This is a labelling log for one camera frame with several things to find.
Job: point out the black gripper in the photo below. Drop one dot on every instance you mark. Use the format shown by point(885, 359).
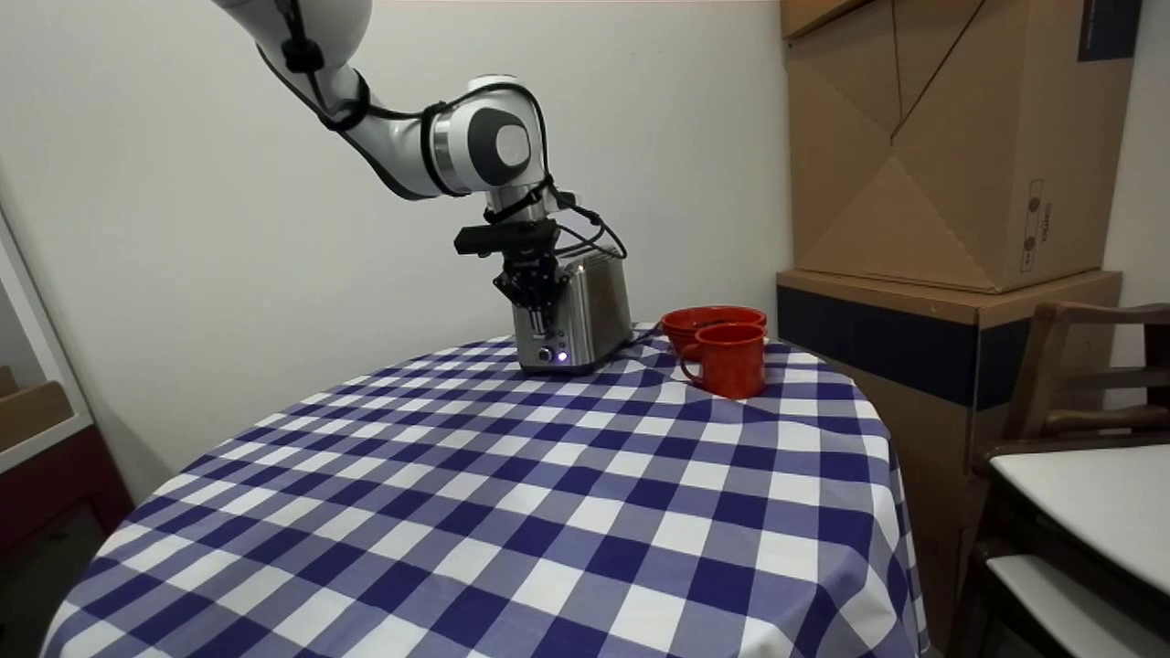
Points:
point(528, 253)

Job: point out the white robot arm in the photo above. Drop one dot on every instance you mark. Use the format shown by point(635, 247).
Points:
point(487, 140)

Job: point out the silver metal toaster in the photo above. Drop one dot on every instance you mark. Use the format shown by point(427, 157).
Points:
point(585, 319)

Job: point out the red bowl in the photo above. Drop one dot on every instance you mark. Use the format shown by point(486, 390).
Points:
point(681, 325)

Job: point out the red cup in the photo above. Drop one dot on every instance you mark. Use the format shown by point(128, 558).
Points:
point(729, 359)

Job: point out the blue white checkered tablecloth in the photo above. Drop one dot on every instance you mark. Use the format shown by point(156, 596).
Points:
point(462, 510)

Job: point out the low cardboard box with dark band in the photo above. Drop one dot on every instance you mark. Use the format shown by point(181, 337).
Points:
point(940, 368)

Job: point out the large cardboard box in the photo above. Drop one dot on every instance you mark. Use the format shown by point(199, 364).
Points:
point(963, 145)

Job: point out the dark wooden chair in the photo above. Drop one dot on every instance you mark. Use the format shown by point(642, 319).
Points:
point(1072, 540)

